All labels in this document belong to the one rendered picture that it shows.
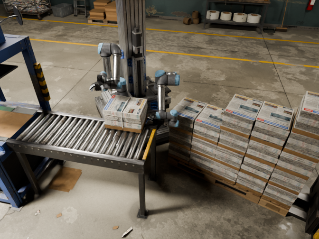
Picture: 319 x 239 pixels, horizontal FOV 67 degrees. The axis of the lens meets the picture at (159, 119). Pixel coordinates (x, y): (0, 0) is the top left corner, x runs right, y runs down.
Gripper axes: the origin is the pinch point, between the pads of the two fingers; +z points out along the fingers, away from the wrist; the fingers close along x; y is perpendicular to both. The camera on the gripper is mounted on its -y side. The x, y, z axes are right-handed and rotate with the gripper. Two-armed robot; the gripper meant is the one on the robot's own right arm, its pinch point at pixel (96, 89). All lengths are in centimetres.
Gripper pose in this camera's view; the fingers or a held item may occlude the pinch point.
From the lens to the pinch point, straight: 230.8
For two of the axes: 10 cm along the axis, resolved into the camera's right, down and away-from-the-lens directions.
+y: -1.5, 7.8, 6.0
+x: -9.9, -1.3, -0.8
